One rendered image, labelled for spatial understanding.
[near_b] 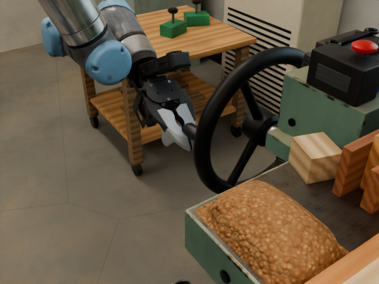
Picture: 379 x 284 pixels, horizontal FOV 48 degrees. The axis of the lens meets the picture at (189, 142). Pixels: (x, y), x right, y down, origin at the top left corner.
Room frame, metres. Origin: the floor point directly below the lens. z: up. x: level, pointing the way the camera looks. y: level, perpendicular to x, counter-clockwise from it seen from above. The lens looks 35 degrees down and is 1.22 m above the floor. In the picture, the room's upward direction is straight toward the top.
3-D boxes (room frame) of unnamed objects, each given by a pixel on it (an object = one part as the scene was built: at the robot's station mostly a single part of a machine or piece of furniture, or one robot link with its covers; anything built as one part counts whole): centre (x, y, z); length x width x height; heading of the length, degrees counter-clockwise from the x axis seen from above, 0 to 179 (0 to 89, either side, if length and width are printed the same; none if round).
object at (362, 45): (0.49, -0.21, 1.02); 0.03 x 0.03 x 0.01
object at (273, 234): (0.30, -0.08, 0.92); 0.14 x 0.09 x 0.04; 34
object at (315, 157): (0.40, -0.15, 0.92); 0.05 x 0.04 x 0.04; 16
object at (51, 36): (0.78, 0.21, 0.92); 0.11 x 0.11 x 0.08; 33
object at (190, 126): (0.60, -0.01, 0.81); 0.06 x 0.03 x 0.03; 34
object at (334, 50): (0.52, -0.22, 0.99); 0.13 x 0.11 x 0.06; 124
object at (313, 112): (0.52, -0.23, 0.91); 0.15 x 0.14 x 0.09; 124
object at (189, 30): (1.86, 0.13, 0.32); 0.66 x 0.57 x 0.64; 123
